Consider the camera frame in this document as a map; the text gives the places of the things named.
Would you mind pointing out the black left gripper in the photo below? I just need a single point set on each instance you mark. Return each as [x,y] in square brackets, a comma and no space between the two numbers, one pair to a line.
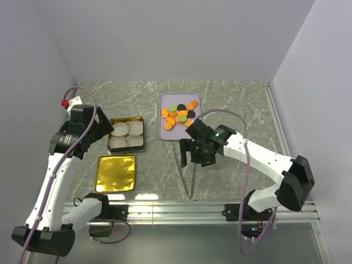
[103,127]

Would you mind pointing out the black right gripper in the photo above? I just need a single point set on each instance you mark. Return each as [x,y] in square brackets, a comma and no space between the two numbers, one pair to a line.
[187,145]

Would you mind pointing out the orange dotted round cookie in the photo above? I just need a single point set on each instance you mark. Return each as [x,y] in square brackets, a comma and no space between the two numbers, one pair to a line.
[168,125]

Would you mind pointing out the green round cookie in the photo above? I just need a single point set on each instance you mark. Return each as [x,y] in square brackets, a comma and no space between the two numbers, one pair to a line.
[182,119]
[173,108]

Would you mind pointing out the orange fish cookie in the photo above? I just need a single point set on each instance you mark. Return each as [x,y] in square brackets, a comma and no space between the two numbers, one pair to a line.
[164,113]

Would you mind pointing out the gold tin lid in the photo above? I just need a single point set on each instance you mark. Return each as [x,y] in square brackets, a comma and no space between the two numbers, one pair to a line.
[115,173]

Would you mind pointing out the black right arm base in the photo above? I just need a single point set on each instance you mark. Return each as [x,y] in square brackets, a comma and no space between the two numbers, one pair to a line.
[252,221]

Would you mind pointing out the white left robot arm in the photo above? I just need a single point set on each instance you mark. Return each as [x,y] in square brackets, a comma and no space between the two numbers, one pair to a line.
[47,230]

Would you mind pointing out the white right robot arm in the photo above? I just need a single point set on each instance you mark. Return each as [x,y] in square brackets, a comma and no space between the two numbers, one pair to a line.
[293,177]

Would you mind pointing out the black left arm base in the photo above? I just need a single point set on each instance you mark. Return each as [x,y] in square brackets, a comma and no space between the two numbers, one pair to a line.
[102,226]

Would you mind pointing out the lilac plastic tray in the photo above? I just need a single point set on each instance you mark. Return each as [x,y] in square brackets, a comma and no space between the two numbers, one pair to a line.
[177,112]

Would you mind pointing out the black sandwich cookie right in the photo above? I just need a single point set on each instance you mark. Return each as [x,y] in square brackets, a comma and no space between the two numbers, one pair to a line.
[191,114]

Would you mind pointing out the black sandwich cookie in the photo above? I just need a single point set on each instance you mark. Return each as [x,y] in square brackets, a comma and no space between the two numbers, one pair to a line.
[191,114]
[181,107]

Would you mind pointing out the orange flower cookie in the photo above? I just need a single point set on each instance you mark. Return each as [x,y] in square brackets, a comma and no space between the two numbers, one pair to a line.
[183,113]

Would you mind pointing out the orange swirl cookie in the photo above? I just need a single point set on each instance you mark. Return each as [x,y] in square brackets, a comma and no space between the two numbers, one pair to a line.
[172,114]

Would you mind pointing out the black sandwich cookie back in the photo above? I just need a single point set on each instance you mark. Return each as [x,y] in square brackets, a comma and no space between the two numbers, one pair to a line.
[181,107]

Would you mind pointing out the orange round cookie back right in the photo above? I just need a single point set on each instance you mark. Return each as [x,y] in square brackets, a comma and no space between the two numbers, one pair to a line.
[194,103]

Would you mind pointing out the white paper cup back right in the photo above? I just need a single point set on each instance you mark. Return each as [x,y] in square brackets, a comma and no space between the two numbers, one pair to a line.
[136,127]

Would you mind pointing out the white paper cup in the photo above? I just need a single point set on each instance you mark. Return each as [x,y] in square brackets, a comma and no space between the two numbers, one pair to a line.
[118,142]
[136,127]
[134,140]
[120,129]

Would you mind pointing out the white paper cup front left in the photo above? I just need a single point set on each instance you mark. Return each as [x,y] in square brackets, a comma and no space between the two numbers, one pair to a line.
[118,142]

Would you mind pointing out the white paper cup front right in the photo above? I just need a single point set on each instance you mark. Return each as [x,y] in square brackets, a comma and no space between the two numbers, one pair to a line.
[134,140]

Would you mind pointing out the gold cookie tin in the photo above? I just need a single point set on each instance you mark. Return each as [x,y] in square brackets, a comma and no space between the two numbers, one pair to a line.
[126,149]

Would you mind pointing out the white paper cup back left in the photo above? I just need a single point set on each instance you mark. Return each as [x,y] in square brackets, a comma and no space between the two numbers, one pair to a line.
[120,129]

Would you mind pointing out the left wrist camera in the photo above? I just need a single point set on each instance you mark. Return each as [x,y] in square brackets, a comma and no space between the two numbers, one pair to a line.
[69,104]

